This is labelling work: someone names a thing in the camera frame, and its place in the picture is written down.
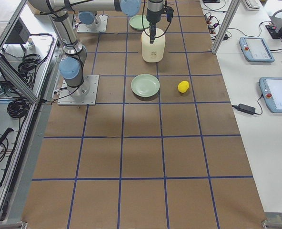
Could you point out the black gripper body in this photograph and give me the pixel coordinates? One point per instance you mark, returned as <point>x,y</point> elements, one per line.
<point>153,16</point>

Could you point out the yellow toy lemon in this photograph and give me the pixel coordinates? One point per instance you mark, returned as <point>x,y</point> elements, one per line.
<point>183,86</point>

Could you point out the aluminium frame post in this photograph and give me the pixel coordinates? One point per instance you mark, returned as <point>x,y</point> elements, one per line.
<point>225,25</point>

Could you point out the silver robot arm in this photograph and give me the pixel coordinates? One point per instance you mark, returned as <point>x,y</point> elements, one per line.
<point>71,68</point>
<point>90,19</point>

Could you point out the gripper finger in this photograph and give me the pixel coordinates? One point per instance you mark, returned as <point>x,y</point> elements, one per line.
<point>152,30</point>

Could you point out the teach pendant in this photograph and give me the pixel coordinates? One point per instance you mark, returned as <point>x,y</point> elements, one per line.
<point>255,50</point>
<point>271,88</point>

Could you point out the upper teach pendant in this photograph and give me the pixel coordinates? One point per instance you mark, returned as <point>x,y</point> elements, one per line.
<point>255,50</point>

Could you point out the white rice cooker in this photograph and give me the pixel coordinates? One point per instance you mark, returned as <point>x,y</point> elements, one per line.
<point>152,52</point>

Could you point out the lower teach pendant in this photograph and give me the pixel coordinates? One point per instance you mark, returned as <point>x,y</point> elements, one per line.
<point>271,88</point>

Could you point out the green plate near lemon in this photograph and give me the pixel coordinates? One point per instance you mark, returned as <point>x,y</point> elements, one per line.
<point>145,85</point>

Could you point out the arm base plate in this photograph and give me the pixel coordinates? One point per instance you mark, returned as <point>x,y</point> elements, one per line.
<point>101,29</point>
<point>84,95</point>

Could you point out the aluminium frame rail left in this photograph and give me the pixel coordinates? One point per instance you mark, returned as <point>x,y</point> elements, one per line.
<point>11,75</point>

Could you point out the green plate far side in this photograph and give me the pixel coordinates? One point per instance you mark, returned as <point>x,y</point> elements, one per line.
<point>139,22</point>

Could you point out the black power adapter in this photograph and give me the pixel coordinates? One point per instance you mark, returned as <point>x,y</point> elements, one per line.
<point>246,109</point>

